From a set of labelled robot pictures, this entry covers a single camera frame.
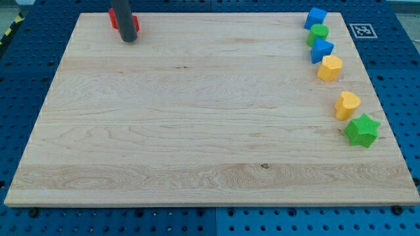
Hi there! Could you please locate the light wooden board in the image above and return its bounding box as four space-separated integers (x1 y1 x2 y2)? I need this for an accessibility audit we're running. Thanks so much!
5 12 419 208

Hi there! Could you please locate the yellow hexagon block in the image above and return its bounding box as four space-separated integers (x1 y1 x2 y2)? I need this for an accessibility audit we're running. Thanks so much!
317 55 343 81

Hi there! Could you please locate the blue triangle block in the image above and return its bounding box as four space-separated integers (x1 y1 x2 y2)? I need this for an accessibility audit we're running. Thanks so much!
310 38 334 64

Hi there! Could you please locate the yellow heart block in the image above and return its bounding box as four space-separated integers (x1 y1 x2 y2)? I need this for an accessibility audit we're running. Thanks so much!
334 91 362 121

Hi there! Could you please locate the green cylinder block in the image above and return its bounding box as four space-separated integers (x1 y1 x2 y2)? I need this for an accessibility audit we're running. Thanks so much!
306 24 329 47

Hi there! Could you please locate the red block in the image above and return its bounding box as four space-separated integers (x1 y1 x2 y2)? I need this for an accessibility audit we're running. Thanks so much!
108 8 140 32

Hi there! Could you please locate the blue cube block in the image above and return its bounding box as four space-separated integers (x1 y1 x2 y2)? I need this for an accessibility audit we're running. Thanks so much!
304 7 327 30

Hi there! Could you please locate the green star block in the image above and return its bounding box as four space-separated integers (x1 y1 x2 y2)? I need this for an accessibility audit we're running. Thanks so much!
345 113 381 148

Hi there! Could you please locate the white fiducial marker tag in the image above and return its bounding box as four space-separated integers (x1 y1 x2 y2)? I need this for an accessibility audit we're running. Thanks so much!
349 23 377 39

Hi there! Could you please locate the yellow black hazard tape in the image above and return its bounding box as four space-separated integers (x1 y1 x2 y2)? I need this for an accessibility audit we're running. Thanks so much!
1 12 24 47

